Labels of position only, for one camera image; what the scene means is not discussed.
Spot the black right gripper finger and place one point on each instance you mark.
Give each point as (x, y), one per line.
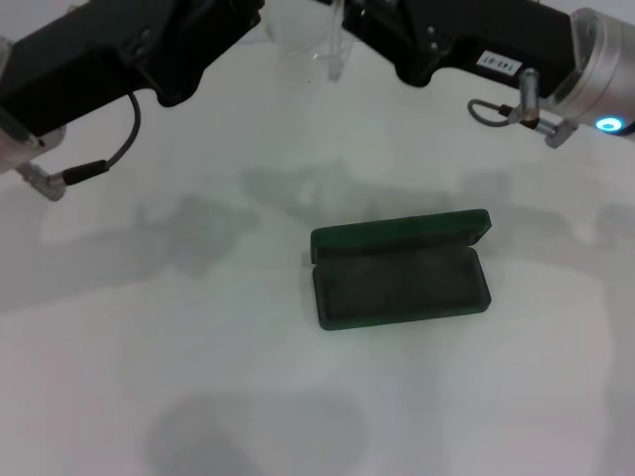
(382, 20)

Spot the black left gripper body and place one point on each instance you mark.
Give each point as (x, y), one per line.
(84, 69)

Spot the green glasses case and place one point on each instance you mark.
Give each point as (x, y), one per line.
(397, 292)

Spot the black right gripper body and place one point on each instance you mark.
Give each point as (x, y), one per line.
(496, 44)

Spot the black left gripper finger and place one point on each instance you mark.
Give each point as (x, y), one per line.
(208, 30)

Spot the clear plastic glasses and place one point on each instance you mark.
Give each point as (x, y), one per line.
(335, 49)

